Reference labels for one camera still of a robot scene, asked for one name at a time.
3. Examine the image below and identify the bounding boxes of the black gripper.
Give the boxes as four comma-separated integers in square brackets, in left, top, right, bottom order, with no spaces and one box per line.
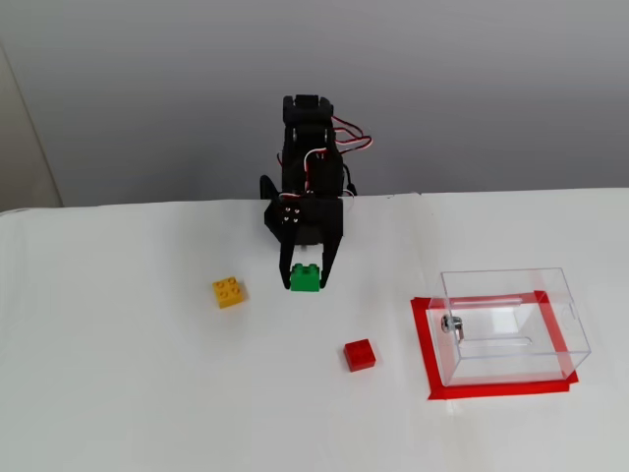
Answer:
[263,195,345,291]

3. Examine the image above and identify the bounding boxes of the green lego brick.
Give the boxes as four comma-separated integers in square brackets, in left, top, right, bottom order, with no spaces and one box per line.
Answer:
[289,264,321,293]

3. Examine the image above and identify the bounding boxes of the yellow lego brick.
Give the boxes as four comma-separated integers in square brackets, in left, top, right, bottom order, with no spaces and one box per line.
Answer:
[211,277,249,310]

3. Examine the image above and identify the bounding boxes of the red lego brick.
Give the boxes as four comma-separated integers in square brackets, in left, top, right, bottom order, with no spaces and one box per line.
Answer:
[343,338,377,373]

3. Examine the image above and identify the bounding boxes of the transparent plastic box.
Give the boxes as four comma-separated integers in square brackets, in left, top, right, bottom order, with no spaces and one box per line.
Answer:
[427,266,593,388]

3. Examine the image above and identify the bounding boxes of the silver cam lock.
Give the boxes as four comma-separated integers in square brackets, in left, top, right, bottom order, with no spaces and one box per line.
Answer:
[440,314,466,341]

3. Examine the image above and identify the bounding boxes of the red tape frame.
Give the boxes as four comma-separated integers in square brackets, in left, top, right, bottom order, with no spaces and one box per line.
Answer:
[410,290,580,402]

